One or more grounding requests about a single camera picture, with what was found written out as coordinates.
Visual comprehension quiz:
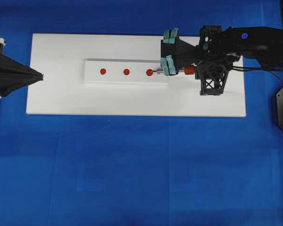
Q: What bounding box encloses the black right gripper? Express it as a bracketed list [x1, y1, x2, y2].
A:
[160, 25, 241, 76]

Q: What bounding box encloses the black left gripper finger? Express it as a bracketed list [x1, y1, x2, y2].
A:
[0, 74, 43, 97]
[0, 53, 43, 78]

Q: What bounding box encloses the red-handled soldering iron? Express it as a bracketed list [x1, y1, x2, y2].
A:
[146, 65, 196, 76]

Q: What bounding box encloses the black soldering iron cable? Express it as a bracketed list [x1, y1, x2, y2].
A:
[231, 65, 283, 95]

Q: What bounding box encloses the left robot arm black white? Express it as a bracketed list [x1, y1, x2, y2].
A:
[0, 36, 43, 98]

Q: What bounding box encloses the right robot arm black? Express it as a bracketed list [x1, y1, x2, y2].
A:
[161, 25, 283, 78]

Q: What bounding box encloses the small white raised plate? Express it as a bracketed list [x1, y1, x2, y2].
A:
[84, 59, 169, 85]

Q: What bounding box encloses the large white foam board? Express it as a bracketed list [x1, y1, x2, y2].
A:
[26, 33, 246, 117]

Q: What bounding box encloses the blue table cloth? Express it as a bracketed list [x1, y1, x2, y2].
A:
[0, 0, 283, 226]

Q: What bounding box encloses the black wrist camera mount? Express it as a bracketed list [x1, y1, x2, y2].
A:
[195, 62, 229, 96]

